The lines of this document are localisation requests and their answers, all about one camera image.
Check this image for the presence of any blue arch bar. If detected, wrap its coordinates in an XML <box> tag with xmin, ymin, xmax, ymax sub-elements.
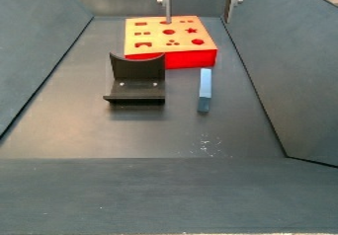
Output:
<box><xmin>197</xmin><ymin>68</ymin><xmax>212</xmax><ymax>113</ymax></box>

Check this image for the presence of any black curved fixture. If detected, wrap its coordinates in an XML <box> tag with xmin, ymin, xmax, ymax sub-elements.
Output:
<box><xmin>102</xmin><ymin>53</ymin><xmax>165</xmax><ymax>104</ymax></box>

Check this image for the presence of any red shape-sorter block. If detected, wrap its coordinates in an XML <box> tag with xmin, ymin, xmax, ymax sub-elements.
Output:
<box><xmin>124</xmin><ymin>16</ymin><xmax>217</xmax><ymax>69</ymax></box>

